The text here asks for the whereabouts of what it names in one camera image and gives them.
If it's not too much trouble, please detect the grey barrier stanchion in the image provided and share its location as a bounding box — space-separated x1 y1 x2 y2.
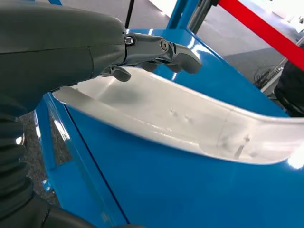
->
187 0 219 35

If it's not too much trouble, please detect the blue metal shelf rack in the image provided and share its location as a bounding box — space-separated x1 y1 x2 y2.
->
33 0 304 228

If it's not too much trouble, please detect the thin black pole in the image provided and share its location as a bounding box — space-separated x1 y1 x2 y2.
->
124 0 136 29

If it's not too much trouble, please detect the black floor cable bundle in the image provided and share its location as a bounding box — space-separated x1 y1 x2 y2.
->
253 64 283 90

